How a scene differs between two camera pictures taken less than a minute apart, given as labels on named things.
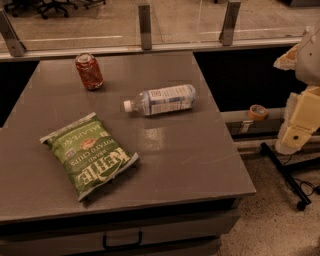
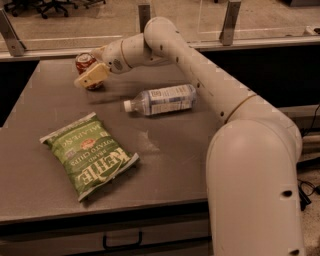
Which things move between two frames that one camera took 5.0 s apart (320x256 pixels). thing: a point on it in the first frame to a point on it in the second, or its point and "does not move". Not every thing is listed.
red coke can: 88,70 does not move
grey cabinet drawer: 171,233 does not move
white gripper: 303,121 to 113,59
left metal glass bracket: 16,46 does not move
